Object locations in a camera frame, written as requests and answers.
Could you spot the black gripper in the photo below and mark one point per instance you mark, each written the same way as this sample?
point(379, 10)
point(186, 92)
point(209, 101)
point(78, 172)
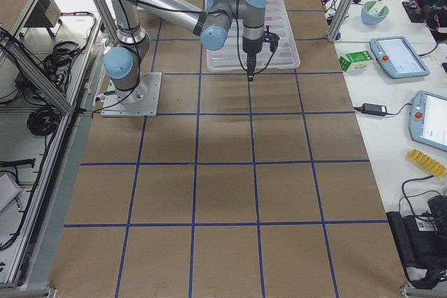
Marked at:
point(250, 47)

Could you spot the green and white carton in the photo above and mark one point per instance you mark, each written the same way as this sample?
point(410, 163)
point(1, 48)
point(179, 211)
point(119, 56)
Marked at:
point(355, 61)

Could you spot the black power adapter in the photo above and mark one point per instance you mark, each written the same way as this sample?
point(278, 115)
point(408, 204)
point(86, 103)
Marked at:
point(374, 109)

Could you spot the light blue green bowl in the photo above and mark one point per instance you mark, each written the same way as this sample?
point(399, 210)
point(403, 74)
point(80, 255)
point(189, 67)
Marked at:
point(373, 12)

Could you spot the upper blue teach pendant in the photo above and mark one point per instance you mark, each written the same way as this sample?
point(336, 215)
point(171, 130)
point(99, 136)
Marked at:
point(397, 57)

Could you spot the blue teach pendant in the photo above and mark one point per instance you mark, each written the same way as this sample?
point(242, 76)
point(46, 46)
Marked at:
point(397, 57)
point(427, 121)

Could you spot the lower blue teach pendant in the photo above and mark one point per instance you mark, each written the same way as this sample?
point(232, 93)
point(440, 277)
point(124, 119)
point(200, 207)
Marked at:
point(427, 121)

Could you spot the yellow ridged toy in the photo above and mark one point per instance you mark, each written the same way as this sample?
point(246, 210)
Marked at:
point(427, 163)

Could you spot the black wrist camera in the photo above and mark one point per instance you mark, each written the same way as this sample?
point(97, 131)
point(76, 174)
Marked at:
point(272, 39)

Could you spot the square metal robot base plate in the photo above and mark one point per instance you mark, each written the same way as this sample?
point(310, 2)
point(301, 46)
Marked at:
point(143, 102)

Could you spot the aluminium frame post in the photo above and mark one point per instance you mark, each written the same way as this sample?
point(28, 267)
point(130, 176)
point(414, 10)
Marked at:
point(344, 1)

